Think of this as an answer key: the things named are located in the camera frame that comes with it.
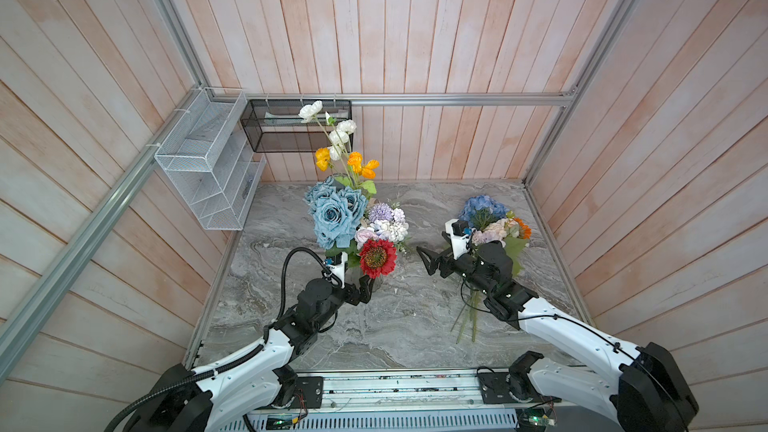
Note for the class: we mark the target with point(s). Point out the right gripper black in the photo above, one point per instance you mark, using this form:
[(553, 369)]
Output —
[(447, 259)]

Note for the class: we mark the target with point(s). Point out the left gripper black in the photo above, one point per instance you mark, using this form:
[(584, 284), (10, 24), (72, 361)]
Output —
[(355, 297)]

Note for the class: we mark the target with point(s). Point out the red flower stem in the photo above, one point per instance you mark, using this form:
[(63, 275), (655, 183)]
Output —
[(377, 258)]

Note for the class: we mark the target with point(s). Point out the pink lilac mixed bouquet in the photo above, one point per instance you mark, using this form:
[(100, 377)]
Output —
[(382, 221)]

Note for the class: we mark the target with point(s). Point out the teal blue rose bunch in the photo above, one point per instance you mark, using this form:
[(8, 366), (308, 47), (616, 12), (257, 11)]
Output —
[(337, 211)]

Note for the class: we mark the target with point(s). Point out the yellow orange flower stem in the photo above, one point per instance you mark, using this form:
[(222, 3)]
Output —
[(350, 169)]

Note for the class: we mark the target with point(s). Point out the white flower stem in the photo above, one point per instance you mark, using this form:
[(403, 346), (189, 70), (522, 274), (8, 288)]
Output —
[(338, 133)]

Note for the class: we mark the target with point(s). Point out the clear grey glass vase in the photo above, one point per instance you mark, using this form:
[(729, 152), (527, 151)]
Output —
[(375, 281)]

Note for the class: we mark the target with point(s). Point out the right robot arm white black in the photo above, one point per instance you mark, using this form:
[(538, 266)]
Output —
[(641, 388)]

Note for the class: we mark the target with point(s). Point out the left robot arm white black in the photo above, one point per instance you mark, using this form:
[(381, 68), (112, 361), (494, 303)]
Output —
[(256, 376)]

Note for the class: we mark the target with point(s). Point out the blue hydrangea stem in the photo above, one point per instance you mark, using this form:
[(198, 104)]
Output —
[(481, 211)]

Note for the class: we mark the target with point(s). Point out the pink hydrangea bouquet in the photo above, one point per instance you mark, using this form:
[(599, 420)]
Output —
[(498, 234)]

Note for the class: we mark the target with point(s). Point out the electronics board with leds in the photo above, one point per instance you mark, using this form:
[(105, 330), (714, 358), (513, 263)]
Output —
[(533, 420)]

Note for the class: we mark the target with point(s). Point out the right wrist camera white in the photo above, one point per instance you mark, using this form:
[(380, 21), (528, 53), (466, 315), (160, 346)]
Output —
[(459, 235)]

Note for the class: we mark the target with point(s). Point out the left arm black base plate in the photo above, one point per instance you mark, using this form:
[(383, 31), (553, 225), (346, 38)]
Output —
[(302, 392)]

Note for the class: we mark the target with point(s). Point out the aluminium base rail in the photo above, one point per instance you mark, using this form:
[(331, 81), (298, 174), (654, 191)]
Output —
[(414, 400)]

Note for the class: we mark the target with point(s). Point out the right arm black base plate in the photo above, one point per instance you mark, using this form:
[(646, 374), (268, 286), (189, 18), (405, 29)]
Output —
[(504, 388)]

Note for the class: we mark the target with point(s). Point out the black mesh wall basket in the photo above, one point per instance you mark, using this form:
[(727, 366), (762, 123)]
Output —
[(277, 128)]

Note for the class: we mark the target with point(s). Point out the horizontal aluminium frame bar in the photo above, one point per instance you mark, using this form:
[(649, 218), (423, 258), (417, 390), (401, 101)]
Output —
[(557, 99)]

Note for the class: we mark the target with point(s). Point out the white wire shelf rack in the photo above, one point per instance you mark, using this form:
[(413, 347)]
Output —
[(208, 158)]

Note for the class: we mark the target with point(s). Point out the left aluminium frame bar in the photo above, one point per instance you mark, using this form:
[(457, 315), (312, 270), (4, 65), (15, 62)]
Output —
[(28, 318)]

